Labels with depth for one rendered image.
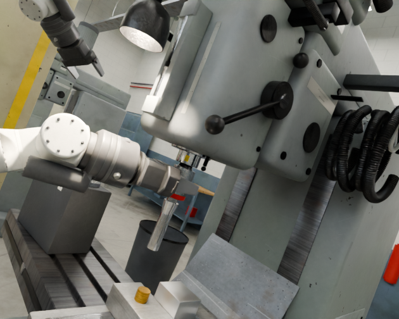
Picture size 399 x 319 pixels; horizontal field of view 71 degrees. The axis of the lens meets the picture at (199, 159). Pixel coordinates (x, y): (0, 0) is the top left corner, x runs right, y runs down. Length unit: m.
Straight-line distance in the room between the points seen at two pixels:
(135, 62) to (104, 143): 10.26
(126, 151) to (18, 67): 1.73
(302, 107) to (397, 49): 5.00
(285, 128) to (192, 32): 0.26
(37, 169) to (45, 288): 0.31
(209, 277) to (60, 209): 0.46
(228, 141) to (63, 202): 0.49
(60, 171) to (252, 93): 0.34
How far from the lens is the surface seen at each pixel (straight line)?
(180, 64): 0.51
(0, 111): 2.17
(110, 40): 10.37
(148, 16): 0.46
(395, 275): 4.50
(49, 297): 0.69
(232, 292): 0.86
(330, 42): 0.71
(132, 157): 0.49
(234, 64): 0.48
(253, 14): 0.52
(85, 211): 0.83
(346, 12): 0.67
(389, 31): 5.82
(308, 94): 0.64
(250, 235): 0.89
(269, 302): 0.82
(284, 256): 0.83
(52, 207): 0.85
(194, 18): 0.53
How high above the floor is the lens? 1.29
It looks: 1 degrees up
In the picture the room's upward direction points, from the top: 22 degrees clockwise
